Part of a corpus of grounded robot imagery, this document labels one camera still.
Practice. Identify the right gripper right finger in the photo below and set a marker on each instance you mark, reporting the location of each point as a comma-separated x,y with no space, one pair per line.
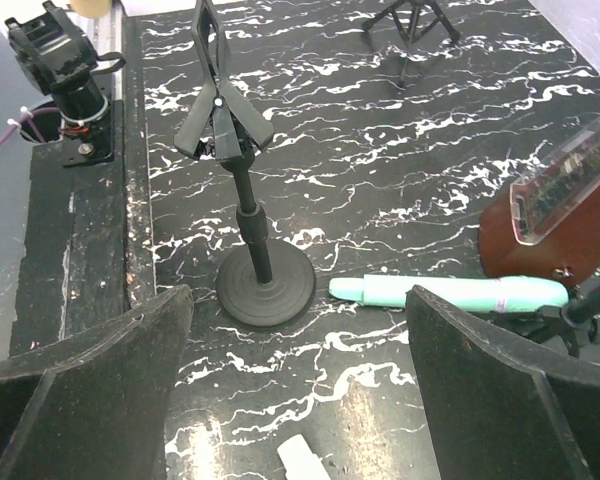
499,406

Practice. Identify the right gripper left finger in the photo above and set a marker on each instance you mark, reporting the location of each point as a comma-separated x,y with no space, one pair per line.
93,406

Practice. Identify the teal microphone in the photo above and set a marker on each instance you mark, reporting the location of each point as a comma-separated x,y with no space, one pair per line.
510,294

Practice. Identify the small black tripod clip stand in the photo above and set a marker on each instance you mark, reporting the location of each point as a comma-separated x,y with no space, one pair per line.
576,324

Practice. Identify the black round-base mic stand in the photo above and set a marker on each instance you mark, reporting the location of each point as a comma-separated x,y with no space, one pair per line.
265,282

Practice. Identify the black tripod shock-mount stand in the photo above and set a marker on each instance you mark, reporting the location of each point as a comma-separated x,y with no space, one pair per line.
413,33

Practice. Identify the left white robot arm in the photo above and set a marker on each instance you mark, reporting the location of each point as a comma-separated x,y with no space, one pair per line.
59,59

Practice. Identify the brown metronome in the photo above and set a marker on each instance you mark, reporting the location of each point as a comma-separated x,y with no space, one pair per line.
546,223

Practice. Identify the white microphone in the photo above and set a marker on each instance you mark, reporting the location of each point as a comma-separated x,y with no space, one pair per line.
299,461

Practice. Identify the black front mounting rail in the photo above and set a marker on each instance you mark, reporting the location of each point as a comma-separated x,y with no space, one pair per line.
88,233

